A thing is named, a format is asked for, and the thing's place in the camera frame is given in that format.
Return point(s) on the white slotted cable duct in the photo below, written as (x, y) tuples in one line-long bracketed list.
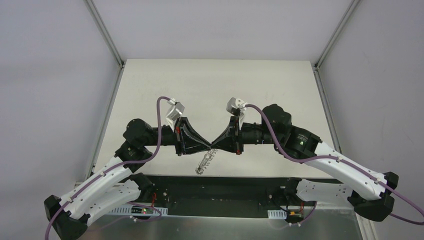
[(277, 214), (127, 210)]

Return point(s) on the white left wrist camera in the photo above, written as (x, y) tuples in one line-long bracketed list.
[(174, 112)]

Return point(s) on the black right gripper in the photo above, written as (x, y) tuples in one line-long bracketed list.
[(237, 134)]

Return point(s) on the white slotted cable duct left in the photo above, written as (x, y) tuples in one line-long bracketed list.
[(127, 210)]

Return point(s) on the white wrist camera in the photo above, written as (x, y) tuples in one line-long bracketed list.
[(174, 112), (236, 107)]

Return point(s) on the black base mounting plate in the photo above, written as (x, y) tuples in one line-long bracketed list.
[(217, 196)]

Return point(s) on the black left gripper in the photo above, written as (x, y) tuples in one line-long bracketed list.
[(179, 136)]

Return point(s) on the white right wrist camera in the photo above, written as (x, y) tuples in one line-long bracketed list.
[(236, 107)]

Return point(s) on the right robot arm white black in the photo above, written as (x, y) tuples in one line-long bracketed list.
[(366, 191)]

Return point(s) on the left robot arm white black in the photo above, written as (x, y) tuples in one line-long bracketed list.
[(118, 182)]

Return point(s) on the white slotted cable duct right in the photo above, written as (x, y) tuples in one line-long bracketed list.
[(277, 214)]

